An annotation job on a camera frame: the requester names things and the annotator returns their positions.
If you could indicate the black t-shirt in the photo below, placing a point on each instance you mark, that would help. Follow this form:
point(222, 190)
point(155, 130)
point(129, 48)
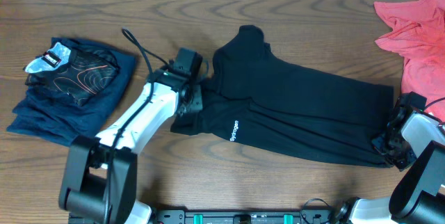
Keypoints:
point(256, 99)

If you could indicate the folded black patterned shirt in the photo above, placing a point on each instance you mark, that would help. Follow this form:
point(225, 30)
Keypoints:
point(80, 71)

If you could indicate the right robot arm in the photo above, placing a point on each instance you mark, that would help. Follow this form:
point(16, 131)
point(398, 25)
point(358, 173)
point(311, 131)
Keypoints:
point(413, 142)

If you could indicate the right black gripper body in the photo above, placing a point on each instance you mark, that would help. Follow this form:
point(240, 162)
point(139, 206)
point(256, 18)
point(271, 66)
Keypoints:
point(395, 148)

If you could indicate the coral red shirt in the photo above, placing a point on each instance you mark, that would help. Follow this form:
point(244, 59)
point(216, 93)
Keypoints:
point(417, 34)

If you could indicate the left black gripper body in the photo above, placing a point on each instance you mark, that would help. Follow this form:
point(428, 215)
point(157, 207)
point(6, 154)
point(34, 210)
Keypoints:
point(196, 97)

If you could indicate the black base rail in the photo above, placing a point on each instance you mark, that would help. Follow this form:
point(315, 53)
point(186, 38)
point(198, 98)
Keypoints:
point(215, 217)

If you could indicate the folded navy blue shirt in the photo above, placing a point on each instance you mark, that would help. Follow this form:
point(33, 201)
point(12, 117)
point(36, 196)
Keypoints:
point(55, 117)

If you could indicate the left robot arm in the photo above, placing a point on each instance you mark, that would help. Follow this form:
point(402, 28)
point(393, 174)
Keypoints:
point(100, 179)

